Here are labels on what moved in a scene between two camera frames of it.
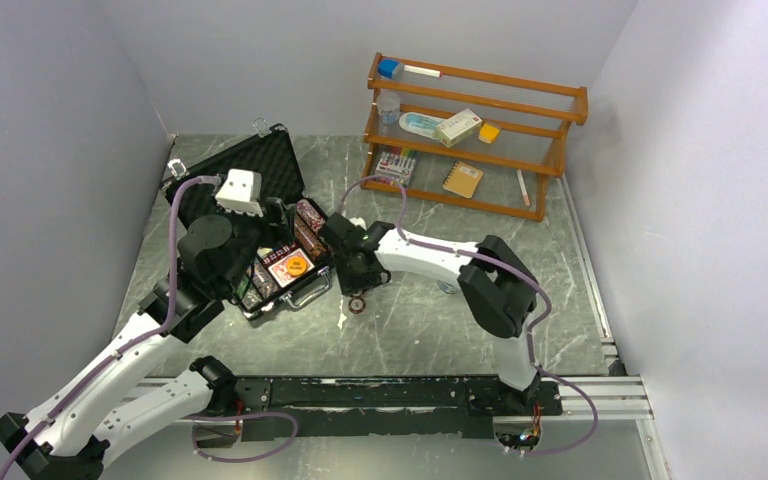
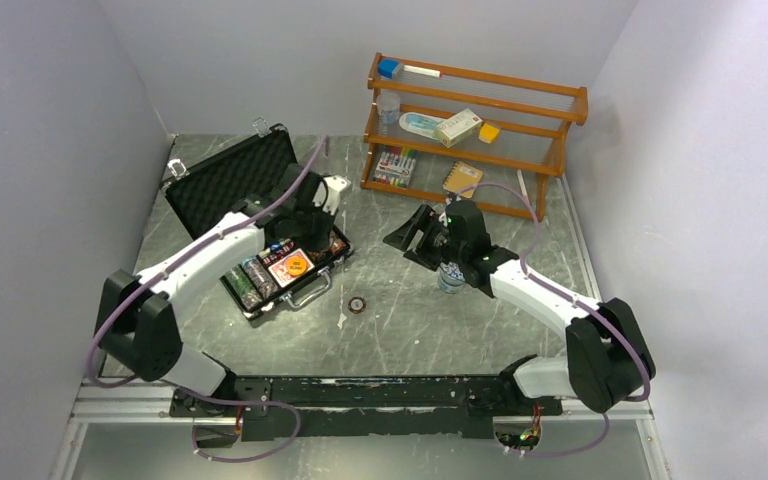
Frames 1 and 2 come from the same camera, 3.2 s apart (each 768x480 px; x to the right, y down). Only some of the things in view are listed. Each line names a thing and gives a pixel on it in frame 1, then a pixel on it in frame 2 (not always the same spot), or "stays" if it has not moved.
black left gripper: x=282 y=215 to x=322 y=239
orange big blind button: x=296 y=266 stays
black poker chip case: x=244 y=177 stays
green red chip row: x=248 y=294 stays
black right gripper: x=349 y=283 to x=403 y=237
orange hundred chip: x=356 y=306 stays
